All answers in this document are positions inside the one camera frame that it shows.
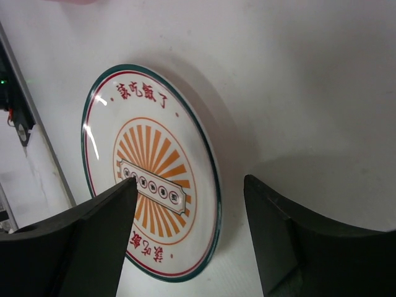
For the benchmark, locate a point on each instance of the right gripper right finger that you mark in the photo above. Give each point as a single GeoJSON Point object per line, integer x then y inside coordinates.
{"type": "Point", "coordinates": [332, 258]}

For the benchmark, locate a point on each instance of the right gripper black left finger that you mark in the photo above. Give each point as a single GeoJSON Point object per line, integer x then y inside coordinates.
{"type": "Point", "coordinates": [78, 252]}

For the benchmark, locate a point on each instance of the orange sunburst plate lower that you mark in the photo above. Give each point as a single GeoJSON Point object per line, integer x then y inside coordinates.
{"type": "Point", "coordinates": [137, 124]}

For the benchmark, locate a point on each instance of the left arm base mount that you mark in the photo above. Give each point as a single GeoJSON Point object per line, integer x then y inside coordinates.
{"type": "Point", "coordinates": [13, 101]}

